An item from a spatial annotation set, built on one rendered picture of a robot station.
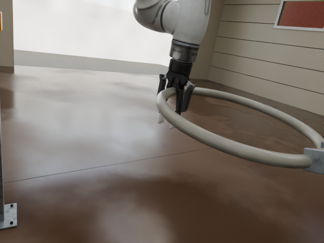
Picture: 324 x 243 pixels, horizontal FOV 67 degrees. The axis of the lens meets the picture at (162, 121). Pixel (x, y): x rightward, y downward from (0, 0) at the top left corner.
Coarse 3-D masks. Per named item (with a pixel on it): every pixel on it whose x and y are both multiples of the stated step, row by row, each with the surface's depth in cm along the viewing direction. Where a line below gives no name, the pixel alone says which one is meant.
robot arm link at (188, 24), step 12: (180, 0) 71; (192, 0) 69; (204, 0) 70; (168, 12) 74; (180, 12) 71; (192, 12) 70; (204, 12) 71; (168, 24) 75; (180, 24) 72; (192, 24) 71; (204, 24) 72; (180, 36) 73; (192, 36) 73
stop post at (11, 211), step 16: (0, 16) 102; (0, 128) 122; (0, 144) 121; (0, 160) 124; (0, 176) 126; (0, 192) 129; (0, 208) 132; (16, 208) 145; (0, 224) 132; (16, 224) 134
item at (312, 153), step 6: (306, 150) 53; (312, 150) 52; (318, 150) 52; (312, 156) 52; (318, 156) 52; (312, 162) 53; (318, 162) 52; (306, 168) 54; (312, 168) 53; (318, 168) 52
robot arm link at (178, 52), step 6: (174, 42) 75; (180, 42) 74; (174, 48) 76; (180, 48) 75; (186, 48) 74; (192, 48) 75; (198, 48) 76; (174, 54) 76; (180, 54) 75; (186, 54) 75; (192, 54) 76; (180, 60) 77; (186, 60) 76; (192, 60) 77
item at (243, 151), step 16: (160, 96) 70; (208, 96) 93; (224, 96) 93; (240, 96) 93; (160, 112) 64; (272, 112) 86; (192, 128) 54; (304, 128) 75; (208, 144) 52; (224, 144) 51; (240, 144) 51; (320, 144) 64; (256, 160) 50; (272, 160) 50; (288, 160) 50; (304, 160) 52
